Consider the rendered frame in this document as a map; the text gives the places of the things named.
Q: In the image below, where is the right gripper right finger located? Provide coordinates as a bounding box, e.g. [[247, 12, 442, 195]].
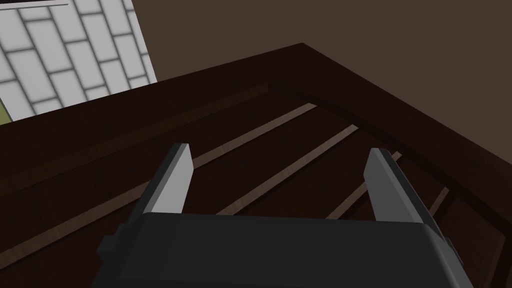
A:
[[363, 147, 438, 233]]

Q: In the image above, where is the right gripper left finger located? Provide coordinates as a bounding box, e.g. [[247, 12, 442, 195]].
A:
[[133, 143, 195, 222]]

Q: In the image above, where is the dark brown wooden cupboard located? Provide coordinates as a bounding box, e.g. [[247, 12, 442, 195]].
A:
[[0, 42, 512, 288]]

